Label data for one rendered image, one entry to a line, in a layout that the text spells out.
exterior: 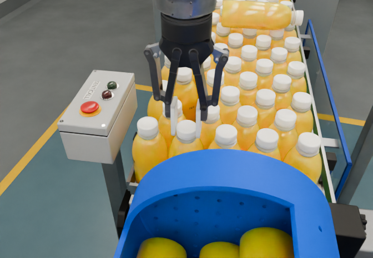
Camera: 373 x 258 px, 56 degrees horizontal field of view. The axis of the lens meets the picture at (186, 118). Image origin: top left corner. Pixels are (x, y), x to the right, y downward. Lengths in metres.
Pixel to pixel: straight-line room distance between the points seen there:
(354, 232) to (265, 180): 0.31
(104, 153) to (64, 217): 1.26
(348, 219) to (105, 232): 1.36
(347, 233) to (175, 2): 0.48
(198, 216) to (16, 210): 1.63
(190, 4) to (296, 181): 0.26
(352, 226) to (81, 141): 0.52
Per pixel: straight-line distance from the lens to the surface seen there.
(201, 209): 0.52
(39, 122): 2.57
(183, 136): 0.64
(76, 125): 0.70
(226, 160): 0.42
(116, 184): 0.92
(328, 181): 0.78
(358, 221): 0.71
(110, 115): 0.70
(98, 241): 1.84
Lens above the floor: 1.53
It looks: 40 degrees down
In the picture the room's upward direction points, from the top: straight up
